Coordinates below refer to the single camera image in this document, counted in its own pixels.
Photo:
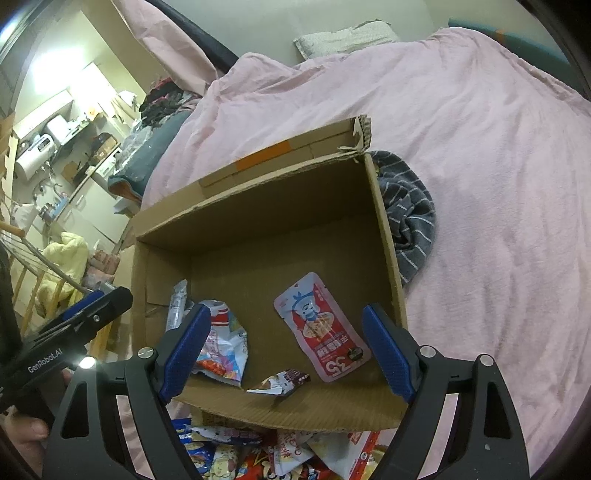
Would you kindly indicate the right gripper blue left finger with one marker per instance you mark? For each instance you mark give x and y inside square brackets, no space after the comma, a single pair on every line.
[178,350]

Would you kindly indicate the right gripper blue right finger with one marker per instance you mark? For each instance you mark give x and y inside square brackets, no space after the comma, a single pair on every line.
[394,349]

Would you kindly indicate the white red shrimp chip bag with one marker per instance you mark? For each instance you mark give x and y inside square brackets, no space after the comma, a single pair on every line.
[225,353]

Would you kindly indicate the pink red snack pouch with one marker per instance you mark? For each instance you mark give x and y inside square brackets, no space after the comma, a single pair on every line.
[321,328]

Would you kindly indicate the blue snack bag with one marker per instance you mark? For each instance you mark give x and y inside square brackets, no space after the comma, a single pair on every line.
[201,452]

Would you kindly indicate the small brown white candy wrapper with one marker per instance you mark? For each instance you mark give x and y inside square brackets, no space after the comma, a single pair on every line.
[281,384]

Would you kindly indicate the red cartoon snack bag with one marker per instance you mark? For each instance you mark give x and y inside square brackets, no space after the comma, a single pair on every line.
[258,466]

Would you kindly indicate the left hand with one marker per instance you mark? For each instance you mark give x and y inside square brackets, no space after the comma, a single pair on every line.
[24,424]

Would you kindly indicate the wooden drying rack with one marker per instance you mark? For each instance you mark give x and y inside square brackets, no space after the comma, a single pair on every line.
[49,278]

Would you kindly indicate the dark striped cloth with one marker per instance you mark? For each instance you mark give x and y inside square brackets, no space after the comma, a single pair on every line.
[411,213]

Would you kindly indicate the brown cardboard box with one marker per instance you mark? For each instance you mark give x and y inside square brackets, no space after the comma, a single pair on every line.
[247,232]

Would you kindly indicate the white water heater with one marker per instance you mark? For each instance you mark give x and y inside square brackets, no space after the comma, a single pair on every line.
[31,160]

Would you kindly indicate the pink duvet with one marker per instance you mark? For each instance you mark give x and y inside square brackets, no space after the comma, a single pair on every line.
[502,146]

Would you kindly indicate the pile of clothes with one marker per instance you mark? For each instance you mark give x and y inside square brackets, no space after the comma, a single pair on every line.
[161,115]

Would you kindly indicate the grey pillow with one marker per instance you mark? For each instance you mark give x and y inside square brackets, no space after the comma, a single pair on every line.
[345,41]

